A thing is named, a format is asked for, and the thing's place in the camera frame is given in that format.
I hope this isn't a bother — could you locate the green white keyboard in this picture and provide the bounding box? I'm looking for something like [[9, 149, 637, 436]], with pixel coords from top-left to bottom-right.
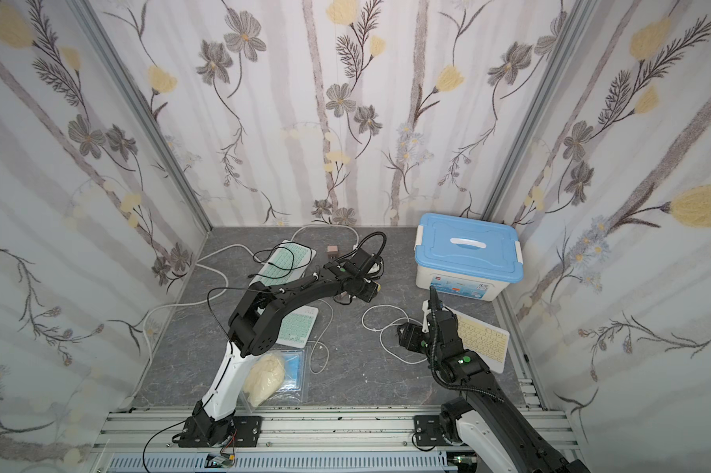
[[250, 240, 316, 286], [277, 307, 319, 349]]

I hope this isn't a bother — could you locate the blue lid storage box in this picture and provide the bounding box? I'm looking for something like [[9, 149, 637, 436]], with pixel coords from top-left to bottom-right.
[[414, 213, 524, 302]]

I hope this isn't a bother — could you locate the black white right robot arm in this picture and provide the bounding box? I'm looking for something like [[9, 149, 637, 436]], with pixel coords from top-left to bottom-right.
[[397, 307, 588, 472]]

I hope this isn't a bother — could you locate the cream cloth bundle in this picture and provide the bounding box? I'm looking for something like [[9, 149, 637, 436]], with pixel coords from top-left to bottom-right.
[[242, 353, 286, 409]]

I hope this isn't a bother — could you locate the white USB cable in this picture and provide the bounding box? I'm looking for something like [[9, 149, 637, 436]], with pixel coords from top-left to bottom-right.
[[304, 298, 336, 376]]

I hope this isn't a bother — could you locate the white cable yellow keyboard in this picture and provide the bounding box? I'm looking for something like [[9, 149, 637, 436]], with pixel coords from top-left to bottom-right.
[[361, 304, 426, 366]]

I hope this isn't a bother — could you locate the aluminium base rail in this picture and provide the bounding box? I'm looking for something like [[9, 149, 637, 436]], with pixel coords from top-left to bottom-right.
[[90, 404, 584, 472]]

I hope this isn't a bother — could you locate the black USB cable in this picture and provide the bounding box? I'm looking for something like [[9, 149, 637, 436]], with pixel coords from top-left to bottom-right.
[[247, 241, 312, 280]]

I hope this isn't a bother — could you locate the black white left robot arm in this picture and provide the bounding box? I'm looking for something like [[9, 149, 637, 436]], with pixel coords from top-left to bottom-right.
[[171, 248, 383, 447]]

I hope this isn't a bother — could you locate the bag of blue masks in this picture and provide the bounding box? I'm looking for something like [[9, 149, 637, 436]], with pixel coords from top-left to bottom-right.
[[239, 350, 305, 411]]

